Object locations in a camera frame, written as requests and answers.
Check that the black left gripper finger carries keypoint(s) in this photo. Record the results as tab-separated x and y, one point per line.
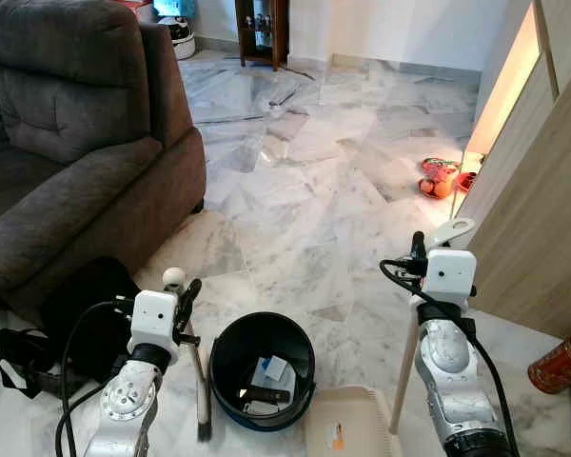
189	295

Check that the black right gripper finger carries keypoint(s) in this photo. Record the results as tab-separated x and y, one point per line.
419	245

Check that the hand broom with white knob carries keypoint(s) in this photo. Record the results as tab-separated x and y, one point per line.
204	405

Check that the red and orange floor ornament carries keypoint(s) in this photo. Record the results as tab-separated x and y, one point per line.
439	177

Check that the black round waste bin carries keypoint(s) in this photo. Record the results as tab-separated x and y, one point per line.
230	357

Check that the white and blue small box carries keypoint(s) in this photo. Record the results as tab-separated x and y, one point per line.
272	368

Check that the flat black item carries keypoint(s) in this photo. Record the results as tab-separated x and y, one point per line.
266	394

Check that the light wooden cabinet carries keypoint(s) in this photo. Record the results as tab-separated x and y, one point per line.
542	209

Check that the red and gold can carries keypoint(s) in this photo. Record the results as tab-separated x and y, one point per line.
560	364

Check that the dark grey fabric sofa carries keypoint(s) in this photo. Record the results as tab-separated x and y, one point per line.
67	143

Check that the white round appliance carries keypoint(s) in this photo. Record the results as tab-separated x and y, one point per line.
179	33

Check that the dark wooden cabinet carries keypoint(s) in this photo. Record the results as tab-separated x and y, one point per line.
263	33

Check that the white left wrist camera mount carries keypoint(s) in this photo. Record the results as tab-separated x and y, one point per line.
152	319

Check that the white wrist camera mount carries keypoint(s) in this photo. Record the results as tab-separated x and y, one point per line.
152	319
450	276

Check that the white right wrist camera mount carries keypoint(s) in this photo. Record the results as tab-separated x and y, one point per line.
450	276

